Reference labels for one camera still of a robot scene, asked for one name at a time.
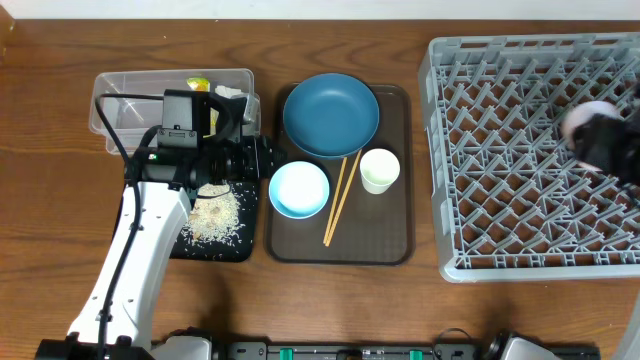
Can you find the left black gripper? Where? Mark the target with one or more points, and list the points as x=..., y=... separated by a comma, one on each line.
x=262, y=148

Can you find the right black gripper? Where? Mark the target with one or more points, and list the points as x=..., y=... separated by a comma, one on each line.
x=601, y=145

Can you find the pink cup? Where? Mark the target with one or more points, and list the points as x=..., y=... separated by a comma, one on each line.
x=582, y=117

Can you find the light blue small bowl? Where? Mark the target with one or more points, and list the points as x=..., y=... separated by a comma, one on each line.
x=299, y=190

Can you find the white paper napkin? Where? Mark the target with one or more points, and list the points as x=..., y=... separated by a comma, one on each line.
x=228, y=92

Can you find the pile of rice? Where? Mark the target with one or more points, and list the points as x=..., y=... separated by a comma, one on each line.
x=221, y=226

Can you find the yellow green snack wrapper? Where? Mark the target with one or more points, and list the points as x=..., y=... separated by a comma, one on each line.
x=198, y=84

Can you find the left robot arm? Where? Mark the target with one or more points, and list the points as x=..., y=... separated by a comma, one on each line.
x=199, y=141

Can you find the grey dishwasher rack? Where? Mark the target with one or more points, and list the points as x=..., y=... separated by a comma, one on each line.
x=510, y=202

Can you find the black waste tray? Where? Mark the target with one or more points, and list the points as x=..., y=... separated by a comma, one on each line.
x=165, y=209

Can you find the clear plastic waste bin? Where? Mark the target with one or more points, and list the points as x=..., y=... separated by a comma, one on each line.
x=130, y=118

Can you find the dark blue plate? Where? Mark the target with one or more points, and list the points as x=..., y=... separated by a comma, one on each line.
x=331, y=115

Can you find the wooden chopstick right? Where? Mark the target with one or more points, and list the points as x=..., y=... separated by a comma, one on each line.
x=343, y=193

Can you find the pale green cup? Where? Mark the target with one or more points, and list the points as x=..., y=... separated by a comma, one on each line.
x=379, y=169

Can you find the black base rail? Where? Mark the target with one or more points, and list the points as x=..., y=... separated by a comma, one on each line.
x=452, y=344

